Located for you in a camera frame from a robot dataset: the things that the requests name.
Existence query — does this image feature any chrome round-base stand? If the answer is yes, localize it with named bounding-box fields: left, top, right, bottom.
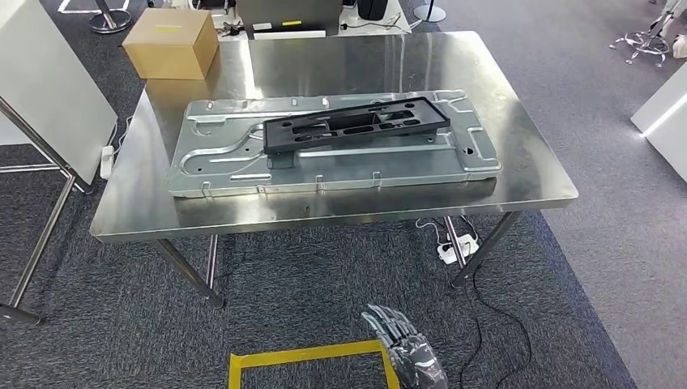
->
left=88, top=0, right=134, bottom=35

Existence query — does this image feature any white cabinet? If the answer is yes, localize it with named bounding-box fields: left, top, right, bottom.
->
left=630, top=62, right=687, bottom=185

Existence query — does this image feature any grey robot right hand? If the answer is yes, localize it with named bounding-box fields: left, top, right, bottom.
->
left=361, top=304, right=449, bottom=389

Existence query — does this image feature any yellow floor tape square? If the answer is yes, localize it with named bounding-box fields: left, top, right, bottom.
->
left=227, top=339, right=402, bottom=389

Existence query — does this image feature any brown cardboard box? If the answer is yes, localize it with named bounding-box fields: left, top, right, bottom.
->
left=122, top=7, right=220, bottom=81

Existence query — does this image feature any black cylinder speaker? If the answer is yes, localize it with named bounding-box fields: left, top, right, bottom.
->
left=356, top=0, right=389, bottom=22

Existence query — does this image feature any black plastic plate bracket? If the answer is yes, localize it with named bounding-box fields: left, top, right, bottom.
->
left=262, top=96, right=452, bottom=158

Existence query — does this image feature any stainless steel workbench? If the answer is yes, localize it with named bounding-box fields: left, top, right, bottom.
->
left=90, top=30, right=579, bottom=311

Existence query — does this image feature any white desk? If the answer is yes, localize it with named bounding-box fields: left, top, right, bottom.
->
left=209, top=0, right=412, bottom=42

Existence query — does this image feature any steel frame table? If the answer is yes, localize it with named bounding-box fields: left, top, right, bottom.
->
left=0, top=96, right=93, bottom=327

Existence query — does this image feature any grey laptop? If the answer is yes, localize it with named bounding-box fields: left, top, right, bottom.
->
left=236, top=0, right=344, bottom=41

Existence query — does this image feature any chrome chair base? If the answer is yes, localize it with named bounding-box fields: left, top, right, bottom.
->
left=608, top=0, right=687, bottom=69

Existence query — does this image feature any white power strip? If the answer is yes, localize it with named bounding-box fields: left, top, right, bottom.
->
left=436, top=233, right=480, bottom=266
left=100, top=144, right=116, bottom=181

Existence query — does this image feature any grey round-base stand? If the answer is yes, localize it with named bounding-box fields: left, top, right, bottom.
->
left=412, top=0, right=448, bottom=24

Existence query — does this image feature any large stamped metal panel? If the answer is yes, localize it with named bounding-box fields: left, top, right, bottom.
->
left=167, top=89, right=503, bottom=199

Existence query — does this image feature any black floor cable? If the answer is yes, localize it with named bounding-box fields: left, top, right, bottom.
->
left=454, top=263, right=533, bottom=389

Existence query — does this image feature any white board panel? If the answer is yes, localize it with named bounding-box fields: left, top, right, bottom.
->
left=0, top=0, right=119, bottom=187

